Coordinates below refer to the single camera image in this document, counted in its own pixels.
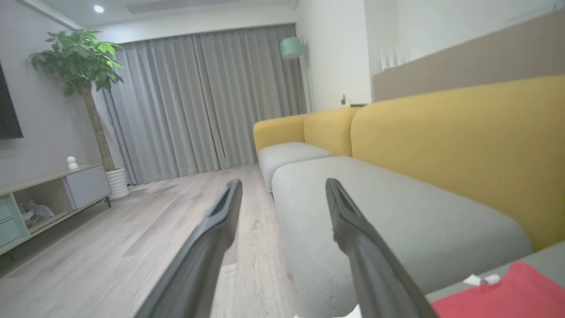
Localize black wall television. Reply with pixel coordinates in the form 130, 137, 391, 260
0, 62, 24, 140

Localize blue white cloth bundle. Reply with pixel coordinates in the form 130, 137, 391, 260
18, 199, 56, 229

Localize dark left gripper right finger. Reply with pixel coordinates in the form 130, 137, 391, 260
325, 178, 437, 318

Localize red basketball jersey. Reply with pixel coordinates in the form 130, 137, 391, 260
430, 261, 565, 318

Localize ceiling air vent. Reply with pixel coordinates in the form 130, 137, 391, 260
125, 0, 241, 15

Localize large grey sofa seat cushion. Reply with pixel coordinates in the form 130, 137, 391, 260
426, 241, 565, 305

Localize mint shade floor lamp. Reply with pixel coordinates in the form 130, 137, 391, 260
280, 36, 314, 114

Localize grey curtain panel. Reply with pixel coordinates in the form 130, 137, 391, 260
192, 23, 308, 170
102, 34, 228, 186

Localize white ribbed plant pot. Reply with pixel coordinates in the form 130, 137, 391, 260
105, 167, 131, 201

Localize wide yellow sofa back cushion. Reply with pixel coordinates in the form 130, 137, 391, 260
351, 75, 565, 252

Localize long grey sofa seat cushion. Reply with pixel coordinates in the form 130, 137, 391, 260
271, 155, 534, 318

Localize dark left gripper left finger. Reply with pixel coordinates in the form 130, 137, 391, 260
135, 179, 243, 318

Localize green potted tree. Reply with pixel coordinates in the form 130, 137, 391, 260
26, 29, 126, 173

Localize low wooden tv cabinet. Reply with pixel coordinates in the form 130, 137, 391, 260
0, 163, 112, 257

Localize small grey sofa seat cushion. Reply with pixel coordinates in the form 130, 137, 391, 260
258, 141, 335, 193

